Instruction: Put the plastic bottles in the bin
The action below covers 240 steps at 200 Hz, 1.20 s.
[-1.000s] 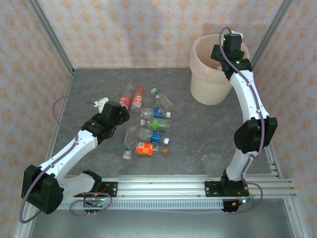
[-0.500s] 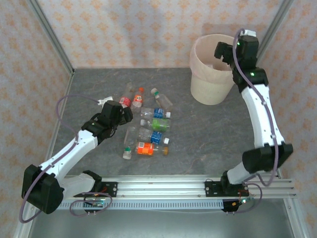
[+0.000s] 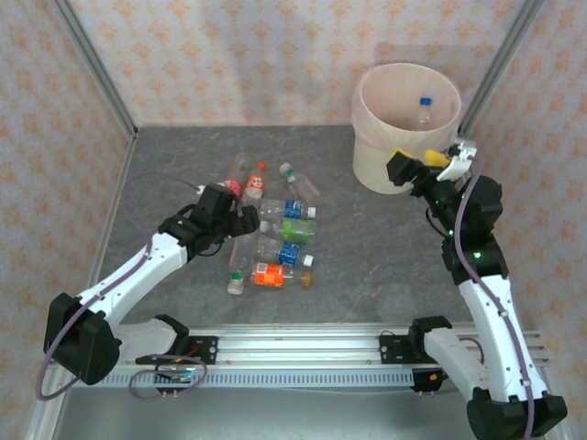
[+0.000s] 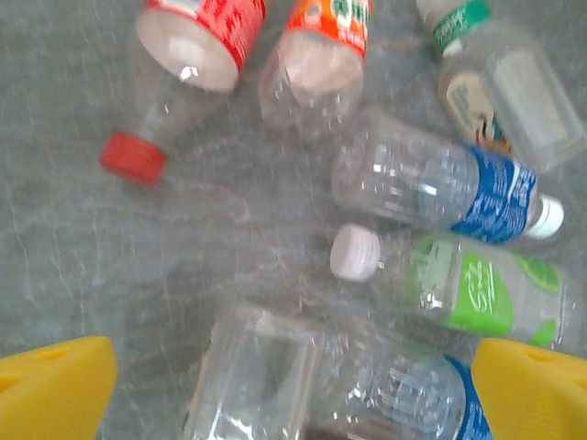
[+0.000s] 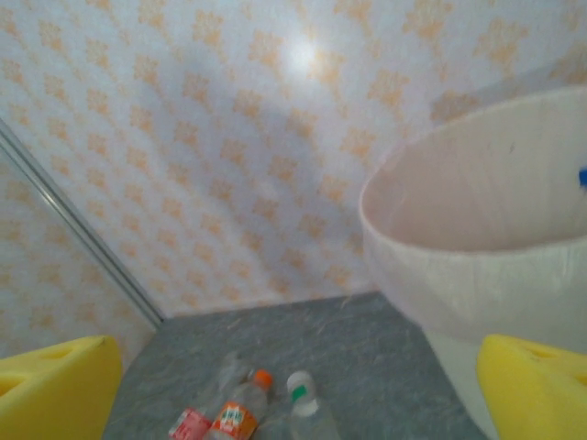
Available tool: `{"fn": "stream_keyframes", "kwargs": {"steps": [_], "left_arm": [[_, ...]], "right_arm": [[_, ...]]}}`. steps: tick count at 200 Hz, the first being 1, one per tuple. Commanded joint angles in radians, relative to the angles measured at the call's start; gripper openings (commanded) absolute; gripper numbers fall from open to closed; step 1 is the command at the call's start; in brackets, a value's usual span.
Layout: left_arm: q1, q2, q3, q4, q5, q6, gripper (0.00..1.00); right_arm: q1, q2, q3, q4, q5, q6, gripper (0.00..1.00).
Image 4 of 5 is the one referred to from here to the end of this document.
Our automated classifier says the square clear plastic bottle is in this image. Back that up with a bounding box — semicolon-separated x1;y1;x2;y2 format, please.
181;301;325;440

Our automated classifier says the square clear bottle cartoon label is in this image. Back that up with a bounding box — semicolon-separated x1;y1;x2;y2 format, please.
437;27;587;174

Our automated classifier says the red label red cap bottle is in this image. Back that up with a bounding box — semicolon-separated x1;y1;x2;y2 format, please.
99;0;268;188

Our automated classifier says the blue label white cap bottle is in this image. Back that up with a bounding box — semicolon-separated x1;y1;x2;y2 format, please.
330;113;566;245

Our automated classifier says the green label clear bottle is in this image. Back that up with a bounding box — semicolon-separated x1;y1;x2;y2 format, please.
415;0;495;59

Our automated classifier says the blue label clear bottle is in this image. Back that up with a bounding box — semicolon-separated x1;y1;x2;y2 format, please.
314;329;495;440

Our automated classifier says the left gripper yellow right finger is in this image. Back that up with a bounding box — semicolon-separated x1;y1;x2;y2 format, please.
471;337;587;440

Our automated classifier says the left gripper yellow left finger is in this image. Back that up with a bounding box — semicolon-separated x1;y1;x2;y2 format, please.
0;335;119;440

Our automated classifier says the lime label white cap bottle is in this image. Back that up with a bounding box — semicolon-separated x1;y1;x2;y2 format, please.
328;223;577;348

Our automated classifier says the orange label orange cap bottle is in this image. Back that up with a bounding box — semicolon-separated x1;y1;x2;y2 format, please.
258;0;373;141

